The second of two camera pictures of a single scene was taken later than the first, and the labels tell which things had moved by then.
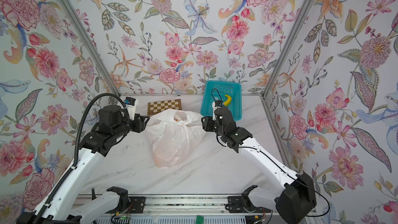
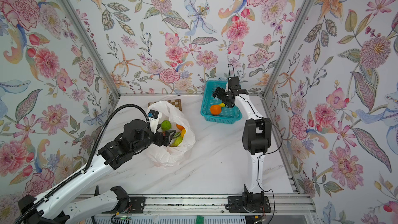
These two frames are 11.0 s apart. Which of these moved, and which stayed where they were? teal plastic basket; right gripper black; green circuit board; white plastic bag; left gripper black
Moved: left gripper black; right gripper black; white plastic bag
Stayed: green circuit board; teal plastic basket
